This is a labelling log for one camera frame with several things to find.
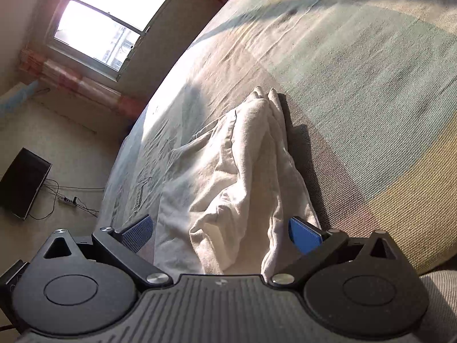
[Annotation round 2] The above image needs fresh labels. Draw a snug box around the white printed t-shirt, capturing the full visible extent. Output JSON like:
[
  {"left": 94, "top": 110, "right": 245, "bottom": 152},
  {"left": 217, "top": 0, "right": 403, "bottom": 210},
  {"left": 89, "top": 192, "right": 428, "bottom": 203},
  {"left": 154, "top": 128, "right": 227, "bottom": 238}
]
[{"left": 152, "top": 86, "right": 322, "bottom": 279}]

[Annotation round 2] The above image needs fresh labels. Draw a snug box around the power strip with cables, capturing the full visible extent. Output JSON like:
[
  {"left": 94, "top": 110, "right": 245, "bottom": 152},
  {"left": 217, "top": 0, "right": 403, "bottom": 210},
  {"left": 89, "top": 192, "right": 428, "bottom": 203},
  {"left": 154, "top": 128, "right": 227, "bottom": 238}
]
[{"left": 29, "top": 179, "right": 106, "bottom": 220}]

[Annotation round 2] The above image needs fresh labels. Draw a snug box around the window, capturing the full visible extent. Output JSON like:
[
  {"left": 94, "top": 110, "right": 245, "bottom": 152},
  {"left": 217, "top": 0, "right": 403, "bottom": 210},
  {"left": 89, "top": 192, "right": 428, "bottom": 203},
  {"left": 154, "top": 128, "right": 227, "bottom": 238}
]
[{"left": 46, "top": 0, "right": 177, "bottom": 81}]

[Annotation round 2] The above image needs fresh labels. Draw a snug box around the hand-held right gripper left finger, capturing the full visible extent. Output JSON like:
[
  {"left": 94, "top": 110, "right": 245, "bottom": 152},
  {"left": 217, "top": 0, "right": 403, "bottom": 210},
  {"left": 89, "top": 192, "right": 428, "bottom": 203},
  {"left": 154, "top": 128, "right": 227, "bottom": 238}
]
[{"left": 43, "top": 214, "right": 172, "bottom": 291}]

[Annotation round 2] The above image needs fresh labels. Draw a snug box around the grey textured cloth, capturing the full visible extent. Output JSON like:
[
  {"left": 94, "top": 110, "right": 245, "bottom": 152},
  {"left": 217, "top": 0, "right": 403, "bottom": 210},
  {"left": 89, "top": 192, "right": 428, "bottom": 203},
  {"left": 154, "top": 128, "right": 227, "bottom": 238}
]
[{"left": 418, "top": 268, "right": 457, "bottom": 343}]

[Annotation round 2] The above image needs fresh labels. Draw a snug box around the black flat monitor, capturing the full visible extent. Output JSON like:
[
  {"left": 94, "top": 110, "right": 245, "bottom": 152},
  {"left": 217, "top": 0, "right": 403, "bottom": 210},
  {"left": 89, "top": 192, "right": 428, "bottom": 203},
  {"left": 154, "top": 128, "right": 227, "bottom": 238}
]
[{"left": 0, "top": 147, "right": 52, "bottom": 220}]

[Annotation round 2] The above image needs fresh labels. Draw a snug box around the light blue roll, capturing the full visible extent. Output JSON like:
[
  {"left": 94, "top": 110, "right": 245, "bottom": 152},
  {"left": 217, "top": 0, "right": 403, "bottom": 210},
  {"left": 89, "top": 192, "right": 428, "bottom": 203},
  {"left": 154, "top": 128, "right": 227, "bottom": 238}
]
[{"left": 0, "top": 80, "right": 38, "bottom": 113}]

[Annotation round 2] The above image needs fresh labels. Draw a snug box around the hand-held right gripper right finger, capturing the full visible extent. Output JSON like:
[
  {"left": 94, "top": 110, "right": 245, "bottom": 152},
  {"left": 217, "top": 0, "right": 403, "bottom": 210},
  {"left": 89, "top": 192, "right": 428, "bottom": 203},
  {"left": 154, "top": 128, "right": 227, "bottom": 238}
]
[{"left": 268, "top": 216, "right": 397, "bottom": 288}]

